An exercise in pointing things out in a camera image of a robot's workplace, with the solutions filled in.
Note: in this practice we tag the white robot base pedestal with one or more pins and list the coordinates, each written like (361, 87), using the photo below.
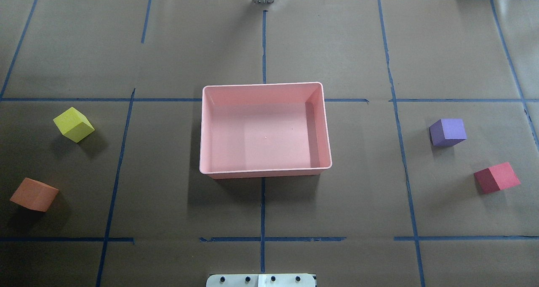
(262, 280)

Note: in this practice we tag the yellow foam block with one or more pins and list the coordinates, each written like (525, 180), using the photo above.
(73, 125)

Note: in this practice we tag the orange foam block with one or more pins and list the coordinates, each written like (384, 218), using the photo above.
(34, 195)

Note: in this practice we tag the purple foam block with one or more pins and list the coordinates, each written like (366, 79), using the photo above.
(447, 132)

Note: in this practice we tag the pink plastic bin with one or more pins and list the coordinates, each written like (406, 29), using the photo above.
(261, 130)

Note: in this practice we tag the brown paper table cover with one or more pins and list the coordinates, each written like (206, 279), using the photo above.
(134, 210)

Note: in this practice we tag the red foam block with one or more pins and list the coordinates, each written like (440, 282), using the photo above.
(497, 178)

